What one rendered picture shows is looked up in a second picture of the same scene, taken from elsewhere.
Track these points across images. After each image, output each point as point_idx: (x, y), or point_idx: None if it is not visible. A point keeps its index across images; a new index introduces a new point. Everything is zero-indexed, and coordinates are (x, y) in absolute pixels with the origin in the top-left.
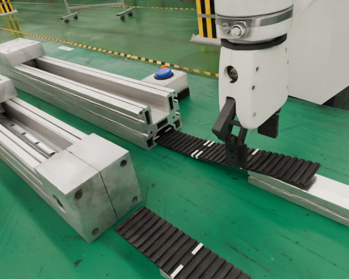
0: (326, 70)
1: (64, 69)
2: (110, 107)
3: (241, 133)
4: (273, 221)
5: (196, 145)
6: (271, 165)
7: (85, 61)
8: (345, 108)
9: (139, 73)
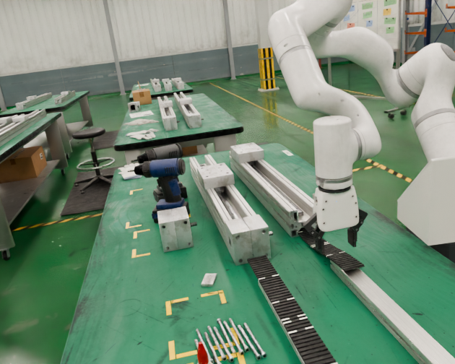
0: (429, 219)
1: (269, 173)
2: (279, 205)
3: (319, 232)
4: (326, 285)
5: None
6: (340, 258)
7: (295, 168)
8: None
9: None
